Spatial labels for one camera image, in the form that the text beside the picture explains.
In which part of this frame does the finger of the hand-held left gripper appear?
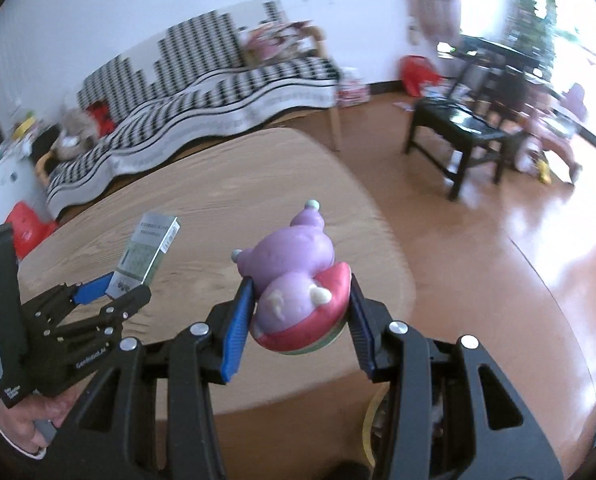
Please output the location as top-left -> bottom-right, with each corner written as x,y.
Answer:
46,285 -> 153,347
24,272 -> 113,322

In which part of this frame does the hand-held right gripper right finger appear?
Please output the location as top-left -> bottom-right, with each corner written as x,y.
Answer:
348,276 -> 564,480

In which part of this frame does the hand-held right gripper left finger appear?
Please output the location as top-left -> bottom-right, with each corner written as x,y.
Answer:
48,277 -> 256,480

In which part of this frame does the green white carton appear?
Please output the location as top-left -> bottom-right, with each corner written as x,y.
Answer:
108,211 -> 183,293

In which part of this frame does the purple toy figurine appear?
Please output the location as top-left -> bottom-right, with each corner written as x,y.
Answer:
232,199 -> 353,357

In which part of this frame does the black bin with gold rim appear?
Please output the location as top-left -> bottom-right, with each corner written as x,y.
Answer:
363,387 -> 396,471

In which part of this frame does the person's left hand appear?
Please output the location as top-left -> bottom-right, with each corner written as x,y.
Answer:
0,387 -> 81,452

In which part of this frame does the red plastic stool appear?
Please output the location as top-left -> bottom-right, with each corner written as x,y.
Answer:
5,201 -> 58,261

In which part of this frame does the white cabinet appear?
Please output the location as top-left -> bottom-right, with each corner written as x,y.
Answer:
0,145 -> 48,233

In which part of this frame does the round wooden table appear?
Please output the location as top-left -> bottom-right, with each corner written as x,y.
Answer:
15,127 -> 417,416

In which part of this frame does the brown plush toy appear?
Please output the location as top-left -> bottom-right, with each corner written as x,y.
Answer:
52,107 -> 98,161

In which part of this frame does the red cushion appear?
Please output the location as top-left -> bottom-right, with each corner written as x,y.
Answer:
85,102 -> 116,133

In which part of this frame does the black white striped sofa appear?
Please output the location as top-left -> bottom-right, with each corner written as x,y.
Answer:
45,0 -> 339,221

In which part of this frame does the black wooden chair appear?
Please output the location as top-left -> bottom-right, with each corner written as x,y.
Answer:
403,34 -> 544,202

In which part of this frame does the clear bag with pink contents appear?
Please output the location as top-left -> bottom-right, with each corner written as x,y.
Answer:
338,67 -> 369,108

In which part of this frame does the red bag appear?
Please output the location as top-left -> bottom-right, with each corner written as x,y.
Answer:
400,55 -> 441,97

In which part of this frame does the pink children's tricycle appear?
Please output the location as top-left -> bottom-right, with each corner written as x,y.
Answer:
528,82 -> 586,183

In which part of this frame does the pink cushion on sofa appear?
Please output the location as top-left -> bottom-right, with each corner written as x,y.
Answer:
240,22 -> 313,66

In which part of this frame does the wooden sofa frame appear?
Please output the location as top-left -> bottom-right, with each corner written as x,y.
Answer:
303,25 -> 341,152

